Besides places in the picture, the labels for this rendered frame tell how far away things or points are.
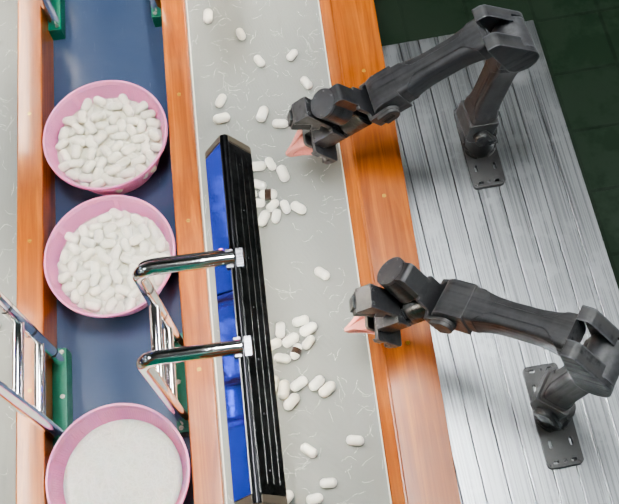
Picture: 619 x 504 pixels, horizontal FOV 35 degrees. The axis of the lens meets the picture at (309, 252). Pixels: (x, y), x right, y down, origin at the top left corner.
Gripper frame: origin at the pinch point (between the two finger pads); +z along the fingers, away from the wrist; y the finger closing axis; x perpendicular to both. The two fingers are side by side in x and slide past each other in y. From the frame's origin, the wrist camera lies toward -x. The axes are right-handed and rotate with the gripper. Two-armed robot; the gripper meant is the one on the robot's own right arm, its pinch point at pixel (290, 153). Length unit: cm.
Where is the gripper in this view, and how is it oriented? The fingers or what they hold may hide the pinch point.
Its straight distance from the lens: 198.1
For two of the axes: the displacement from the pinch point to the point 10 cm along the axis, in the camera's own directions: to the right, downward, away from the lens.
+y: 1.2, 9.1, -3.9
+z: -7.3, 3.5, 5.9
